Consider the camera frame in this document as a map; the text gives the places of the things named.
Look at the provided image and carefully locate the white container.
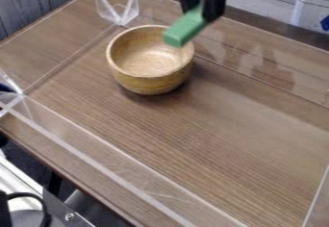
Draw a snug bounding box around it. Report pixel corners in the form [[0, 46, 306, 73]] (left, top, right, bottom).
[[291, 0, 329, 35]]

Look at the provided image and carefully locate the clear acrylic corner bracket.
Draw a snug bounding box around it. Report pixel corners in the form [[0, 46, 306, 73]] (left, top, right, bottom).
[[96, 0, 141, 26]]

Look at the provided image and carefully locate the brown wooden bowl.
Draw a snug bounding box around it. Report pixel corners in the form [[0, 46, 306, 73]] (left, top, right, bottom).
[[106, 25, 196, 95]]

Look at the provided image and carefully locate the black cable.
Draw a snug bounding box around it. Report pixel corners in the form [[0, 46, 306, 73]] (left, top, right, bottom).
[[0, 191, 51, 227]]

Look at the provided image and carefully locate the clear acrylic front wall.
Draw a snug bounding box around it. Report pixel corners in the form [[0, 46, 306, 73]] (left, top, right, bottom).
[[0, 73, 247, 227]]

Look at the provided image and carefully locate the grey metal bracket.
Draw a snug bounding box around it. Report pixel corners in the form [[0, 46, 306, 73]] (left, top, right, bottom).
[[43, 189, 96, 227]]

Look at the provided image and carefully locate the green rectangular block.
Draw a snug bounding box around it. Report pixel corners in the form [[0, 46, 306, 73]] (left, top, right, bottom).
[[164, 4, 208, 48]]

